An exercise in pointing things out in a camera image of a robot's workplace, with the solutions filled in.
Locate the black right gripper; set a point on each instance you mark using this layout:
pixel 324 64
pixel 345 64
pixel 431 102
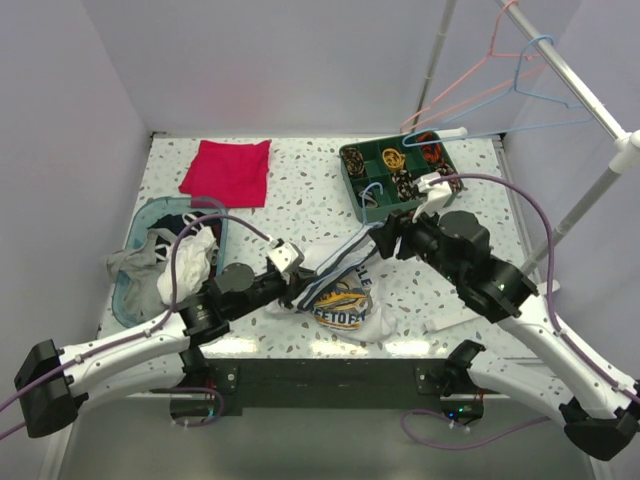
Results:
pixel 399 223

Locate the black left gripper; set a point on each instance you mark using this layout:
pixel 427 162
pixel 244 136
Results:
pixel 299 278

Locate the white graphic tank top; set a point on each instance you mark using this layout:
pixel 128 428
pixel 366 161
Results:
pixel 347 296

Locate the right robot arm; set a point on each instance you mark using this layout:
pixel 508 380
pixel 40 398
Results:
pixel 595 403

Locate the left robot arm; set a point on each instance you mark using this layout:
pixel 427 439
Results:
pixel 54 383

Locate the green compartment tray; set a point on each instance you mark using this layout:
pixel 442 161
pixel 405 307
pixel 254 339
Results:
pixel 395 162

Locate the white cloth in basket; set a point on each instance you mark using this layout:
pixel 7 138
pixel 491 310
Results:
pixel 196 259

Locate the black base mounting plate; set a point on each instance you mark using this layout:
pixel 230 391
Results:
pixel 396 384

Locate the red folded cloth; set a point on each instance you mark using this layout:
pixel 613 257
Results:
pixel 234 174

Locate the blue laundry basket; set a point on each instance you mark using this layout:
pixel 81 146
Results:
pixel 171 213

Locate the grey cloth over basket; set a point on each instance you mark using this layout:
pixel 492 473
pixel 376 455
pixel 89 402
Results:
pixel 134 273

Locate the metal clothes rack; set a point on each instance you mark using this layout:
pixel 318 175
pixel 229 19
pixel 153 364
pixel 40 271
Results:
pixel 571 94

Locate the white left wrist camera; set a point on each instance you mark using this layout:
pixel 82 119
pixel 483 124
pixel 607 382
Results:
pixel 286 258

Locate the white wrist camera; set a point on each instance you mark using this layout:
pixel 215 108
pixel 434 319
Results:
pixel 286 258
pixel 433 192

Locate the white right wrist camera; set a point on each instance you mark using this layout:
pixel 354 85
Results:
pixel 433 192

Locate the pink wire hanger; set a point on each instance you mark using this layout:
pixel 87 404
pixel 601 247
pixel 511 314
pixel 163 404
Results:
pixel 423 105

